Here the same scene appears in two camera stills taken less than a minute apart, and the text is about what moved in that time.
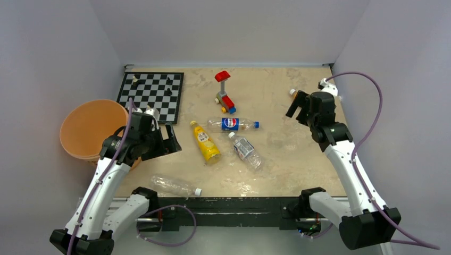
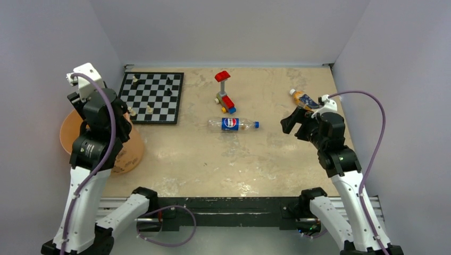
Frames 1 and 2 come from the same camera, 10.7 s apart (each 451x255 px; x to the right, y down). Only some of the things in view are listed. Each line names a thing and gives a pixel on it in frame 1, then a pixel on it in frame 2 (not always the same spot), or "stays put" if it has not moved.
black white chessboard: (159, 90) stays put
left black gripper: (166, 146) -> (77, 102)
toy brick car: (226, 103) stays put
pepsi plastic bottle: (232, 124) stays put
